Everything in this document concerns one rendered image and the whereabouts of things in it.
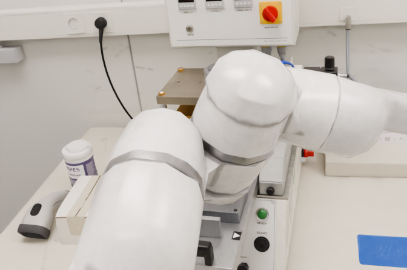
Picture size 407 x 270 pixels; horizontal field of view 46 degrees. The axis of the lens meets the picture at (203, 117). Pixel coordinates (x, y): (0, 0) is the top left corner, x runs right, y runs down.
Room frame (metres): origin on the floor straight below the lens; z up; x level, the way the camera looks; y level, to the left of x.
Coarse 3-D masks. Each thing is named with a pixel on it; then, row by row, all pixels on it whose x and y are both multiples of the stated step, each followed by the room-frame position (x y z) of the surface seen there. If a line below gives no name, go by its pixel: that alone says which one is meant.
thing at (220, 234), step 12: (252, 192) 0.79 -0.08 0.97; (252, 204) 0.77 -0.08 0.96; (204, 216) 0.68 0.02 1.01; (204, 228) 0.67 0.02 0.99; (216, 228) 0.67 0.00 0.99; (228, 228) 0.69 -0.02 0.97; (240, 228) 0.68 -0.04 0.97; (204, 240) 0.66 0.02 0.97; (216, 240) 0.66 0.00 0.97; (228, 240) 0.65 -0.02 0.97; (240, 240) 0.65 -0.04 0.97; (216, 252) 0.63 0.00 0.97; (228, 252) 0.62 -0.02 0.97; (240, 252) 0.65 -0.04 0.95; (204, 264) 0.60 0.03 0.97; (216, 264) 0.60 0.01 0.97; (228, 264) 0.60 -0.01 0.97
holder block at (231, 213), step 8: (240, 200) 0.73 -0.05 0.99; (208, 208) 0.72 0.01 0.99; (216, 208) 0.72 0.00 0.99; (224, 208) 0.71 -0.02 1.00; (232, 208) 0.71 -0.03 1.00; (240, 208) 0.72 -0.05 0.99; (216, 216) 0.71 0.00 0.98; (224, 216) 0.70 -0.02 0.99; (232, 216) 0.70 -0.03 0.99; (240, 216) 0.71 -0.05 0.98
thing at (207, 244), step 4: (200, 240) 0.62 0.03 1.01; (200, 244) 0.61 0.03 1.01; (204, 244) 0.61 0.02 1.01; (208, 244) 0.61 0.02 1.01; (200, 248) 0.60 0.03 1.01; (204, 248) 0.60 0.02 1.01; (208, 248) 0.60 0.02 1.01; (212, 248) 0.61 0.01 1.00; (200, 252) 0.60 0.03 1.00; (204, 252) 0.60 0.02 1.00; (208, 252) 0.60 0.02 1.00; (212, 252) 0.61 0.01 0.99; (196, 256) 0.60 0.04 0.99; (200, 256) 0.60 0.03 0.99; (204, 256) 0.60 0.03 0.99; (208, 256) 0.60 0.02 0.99; (212, 256) 0.61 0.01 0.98; (208, 260) 0.60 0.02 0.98; (212, 260) 0.60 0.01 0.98; (208, 264) 0.60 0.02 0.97
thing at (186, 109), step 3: (180, 105) 1.05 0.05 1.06; (183, 105) 1.05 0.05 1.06; (186, 105) 1.05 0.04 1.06; (189, 105) 1.05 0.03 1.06; (192, 105) 1.05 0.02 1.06; (195, 105) 1.04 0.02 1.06; (177, 108) 1.04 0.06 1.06; (180, 108) 1.04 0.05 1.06; (183, 108) 1.03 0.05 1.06; (186, 108) 1.03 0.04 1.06; (189, 108) 1.03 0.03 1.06; (192, 108) 1.03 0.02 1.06; (180, 111) 1.02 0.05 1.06; (183, 111) 1.02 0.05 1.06; (186, 111) 1.02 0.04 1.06; (189, 111) 1.01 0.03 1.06; (192, 111) 1.01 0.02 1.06; (186, 114) 1.00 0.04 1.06; (189, 114) 1.00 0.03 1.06; (189, 117) 0.99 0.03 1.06
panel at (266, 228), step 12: (264, 204) 0.82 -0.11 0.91; (276, 204) 0.81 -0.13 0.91; (252, 216) 0.82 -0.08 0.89; (276, 216) 0.80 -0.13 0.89; (252, 228) 0.81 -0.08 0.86; (264, 228) 0.80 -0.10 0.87; (252, 240) 0.79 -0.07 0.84; (252, 252) 0.78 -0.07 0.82; (264, 252) 0.78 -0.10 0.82; (252, 264) 0.77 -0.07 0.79; (264, 264) 0.77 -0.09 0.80
